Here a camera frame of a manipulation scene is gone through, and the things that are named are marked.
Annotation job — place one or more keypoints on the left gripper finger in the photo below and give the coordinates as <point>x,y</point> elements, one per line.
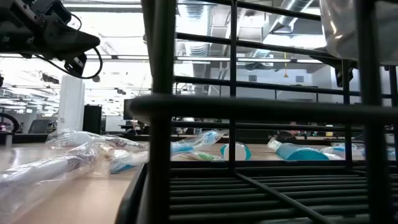
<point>74,38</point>
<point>71,51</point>

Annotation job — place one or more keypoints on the silver ventilation duct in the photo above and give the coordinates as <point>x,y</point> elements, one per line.
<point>199,46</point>

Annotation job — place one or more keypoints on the blue mouthwash bottle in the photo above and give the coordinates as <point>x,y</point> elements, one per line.
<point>298,153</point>

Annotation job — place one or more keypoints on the green toothbrush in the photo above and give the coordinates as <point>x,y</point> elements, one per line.
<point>205,156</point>

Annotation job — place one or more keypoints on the teal toothpaste tube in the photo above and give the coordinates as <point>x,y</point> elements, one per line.
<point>242,152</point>

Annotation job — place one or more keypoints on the grey office chair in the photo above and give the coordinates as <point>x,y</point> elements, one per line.
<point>38,127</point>

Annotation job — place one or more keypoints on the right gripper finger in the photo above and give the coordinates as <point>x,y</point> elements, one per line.
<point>329,56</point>

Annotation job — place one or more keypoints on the grey toothbrush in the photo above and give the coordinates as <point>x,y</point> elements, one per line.
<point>81,138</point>

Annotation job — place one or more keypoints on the black tall cabinet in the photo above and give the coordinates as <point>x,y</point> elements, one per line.
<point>92,119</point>

